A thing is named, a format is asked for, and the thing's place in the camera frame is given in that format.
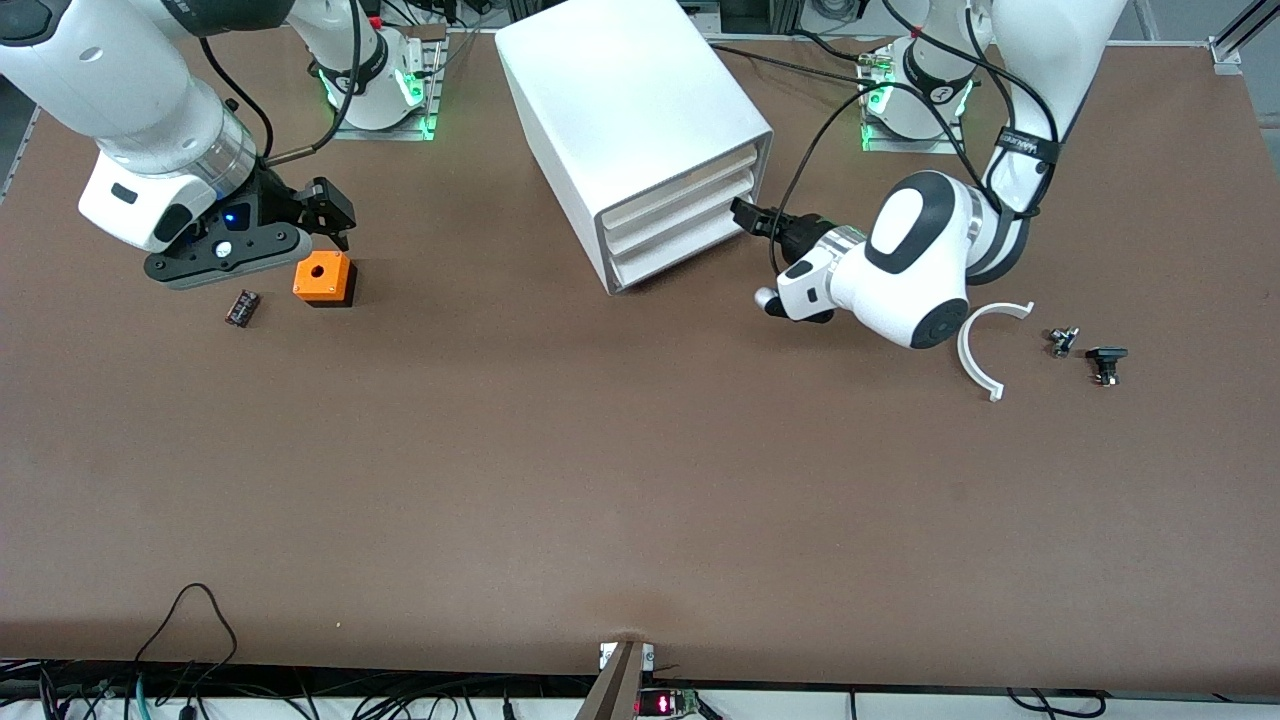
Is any looped black cable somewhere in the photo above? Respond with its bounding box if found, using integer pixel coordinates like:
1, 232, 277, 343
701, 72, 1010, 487
133, 583, 239, 693

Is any small device with red display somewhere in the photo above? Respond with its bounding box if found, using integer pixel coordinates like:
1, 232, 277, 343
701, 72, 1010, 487
635, 687, 703, 719

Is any orange button enclosure box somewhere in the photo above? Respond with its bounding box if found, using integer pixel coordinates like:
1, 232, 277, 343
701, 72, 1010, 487
292, 250, 358, 309

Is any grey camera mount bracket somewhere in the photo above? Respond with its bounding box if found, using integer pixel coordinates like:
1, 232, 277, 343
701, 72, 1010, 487
573, 640, 658, 720

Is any curled black cable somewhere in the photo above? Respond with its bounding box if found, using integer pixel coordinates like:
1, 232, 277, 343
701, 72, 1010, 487
1005, 686, 1111, 719

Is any white drawer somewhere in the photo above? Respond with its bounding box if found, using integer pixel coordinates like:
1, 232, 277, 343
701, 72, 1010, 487
600, 143, 769, 248
608, 200, 749, 293
604, 170, 765, 271

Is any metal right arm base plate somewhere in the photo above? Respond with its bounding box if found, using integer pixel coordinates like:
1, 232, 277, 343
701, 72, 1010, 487
330, 22, 448, 142

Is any long black table cable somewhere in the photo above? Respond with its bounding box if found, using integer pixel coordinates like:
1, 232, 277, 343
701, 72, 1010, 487
710, 42, 891, 89

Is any aluminium frame profile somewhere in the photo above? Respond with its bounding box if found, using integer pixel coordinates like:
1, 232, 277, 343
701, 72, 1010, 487
0, 105, 41, 206
1208, 0, 1280, 73

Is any small black plastic part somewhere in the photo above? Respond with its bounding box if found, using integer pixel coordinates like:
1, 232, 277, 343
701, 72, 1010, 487
1085, 346, 1129, 389

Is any white drawer cabinet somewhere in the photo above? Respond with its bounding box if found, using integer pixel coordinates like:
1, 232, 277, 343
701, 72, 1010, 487
495, 0, 776, 296

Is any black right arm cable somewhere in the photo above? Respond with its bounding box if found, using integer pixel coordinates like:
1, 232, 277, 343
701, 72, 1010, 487
198, 0, 363, 166

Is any short black table cable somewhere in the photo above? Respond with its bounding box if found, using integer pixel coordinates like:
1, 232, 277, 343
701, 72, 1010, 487
795, 28, 886, 66

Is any white curved plastic half ring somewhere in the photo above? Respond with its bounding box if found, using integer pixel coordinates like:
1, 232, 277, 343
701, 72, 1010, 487
957, 301, 1036, 403

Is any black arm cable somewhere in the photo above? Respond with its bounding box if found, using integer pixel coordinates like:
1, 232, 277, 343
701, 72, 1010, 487
768, 0, 1061, 291
198, 0, 363, 166

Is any black cable tangle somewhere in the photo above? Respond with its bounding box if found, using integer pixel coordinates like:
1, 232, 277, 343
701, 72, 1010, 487
0, 655, 601, 720

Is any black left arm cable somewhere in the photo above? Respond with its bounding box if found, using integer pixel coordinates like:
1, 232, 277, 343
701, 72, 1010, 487
768, 0, 1061, 291

